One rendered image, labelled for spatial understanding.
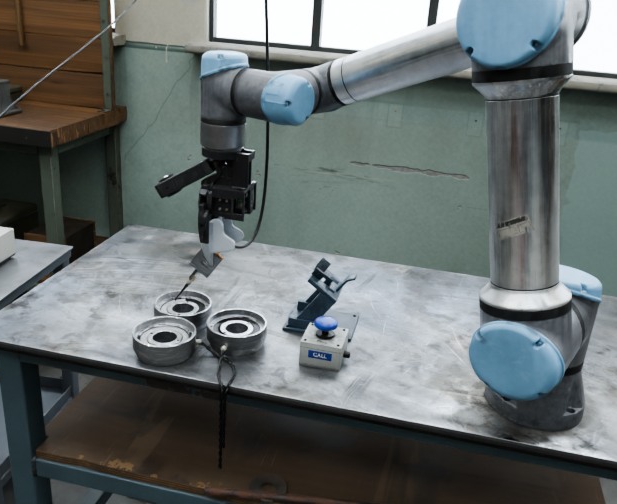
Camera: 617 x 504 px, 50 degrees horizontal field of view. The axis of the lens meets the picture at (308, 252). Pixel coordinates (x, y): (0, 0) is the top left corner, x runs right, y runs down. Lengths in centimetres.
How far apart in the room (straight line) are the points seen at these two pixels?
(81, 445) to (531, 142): 98
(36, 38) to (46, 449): 197
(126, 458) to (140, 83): 190
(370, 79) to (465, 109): 157
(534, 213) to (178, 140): 221
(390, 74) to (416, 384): 49
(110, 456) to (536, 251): 87
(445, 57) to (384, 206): 176
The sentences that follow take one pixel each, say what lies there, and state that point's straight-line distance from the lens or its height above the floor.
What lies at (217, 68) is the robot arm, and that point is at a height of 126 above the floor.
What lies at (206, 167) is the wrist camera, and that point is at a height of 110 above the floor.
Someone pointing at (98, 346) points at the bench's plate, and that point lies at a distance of 118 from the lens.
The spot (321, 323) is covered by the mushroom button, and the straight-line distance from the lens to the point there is 110.
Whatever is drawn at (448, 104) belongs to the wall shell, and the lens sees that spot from 260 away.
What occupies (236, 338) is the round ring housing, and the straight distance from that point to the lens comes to 111.
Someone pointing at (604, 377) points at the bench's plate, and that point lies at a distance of 126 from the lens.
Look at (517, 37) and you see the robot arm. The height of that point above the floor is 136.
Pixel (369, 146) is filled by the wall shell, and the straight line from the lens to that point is 266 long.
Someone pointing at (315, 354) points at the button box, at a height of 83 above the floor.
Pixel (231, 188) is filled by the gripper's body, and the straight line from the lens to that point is 111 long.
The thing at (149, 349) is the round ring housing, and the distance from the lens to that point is 110.
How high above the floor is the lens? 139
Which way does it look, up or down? 22 degrees down
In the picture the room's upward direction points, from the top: 4 degrees clockwise
